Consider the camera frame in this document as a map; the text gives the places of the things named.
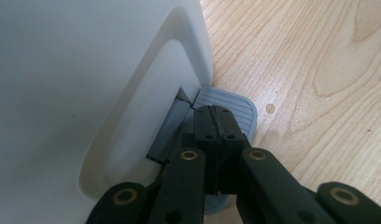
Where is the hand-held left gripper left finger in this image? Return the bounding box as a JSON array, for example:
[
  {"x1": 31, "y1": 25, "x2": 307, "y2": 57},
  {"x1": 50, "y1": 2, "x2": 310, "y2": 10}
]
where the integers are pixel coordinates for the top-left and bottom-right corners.
[{"x1": 180, "y1": 105, "x2": 223, "y2": 196}]

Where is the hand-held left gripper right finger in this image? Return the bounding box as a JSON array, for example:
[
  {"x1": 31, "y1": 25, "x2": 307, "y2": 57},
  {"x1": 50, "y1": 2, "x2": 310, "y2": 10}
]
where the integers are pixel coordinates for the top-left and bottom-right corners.
[{"x1": 212, "y1": 105, "x2": 252, "y2": 196}]

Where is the white pedal bin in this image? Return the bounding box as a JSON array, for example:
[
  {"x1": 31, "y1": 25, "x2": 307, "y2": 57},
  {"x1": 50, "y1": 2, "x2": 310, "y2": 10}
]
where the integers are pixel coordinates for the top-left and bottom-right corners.
[{"x1": 0, "y1": 0, "x2": 215, "y2": 224}]

